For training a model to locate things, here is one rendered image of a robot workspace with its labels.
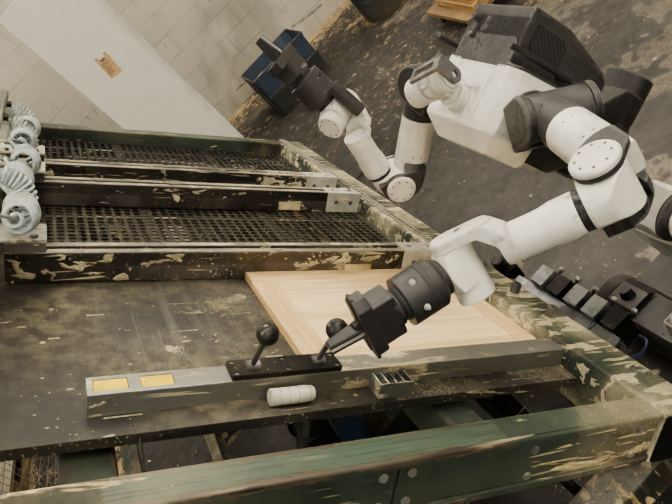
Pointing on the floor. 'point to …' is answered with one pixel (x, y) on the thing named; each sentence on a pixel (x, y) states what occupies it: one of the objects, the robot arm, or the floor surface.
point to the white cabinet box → (113, 66)
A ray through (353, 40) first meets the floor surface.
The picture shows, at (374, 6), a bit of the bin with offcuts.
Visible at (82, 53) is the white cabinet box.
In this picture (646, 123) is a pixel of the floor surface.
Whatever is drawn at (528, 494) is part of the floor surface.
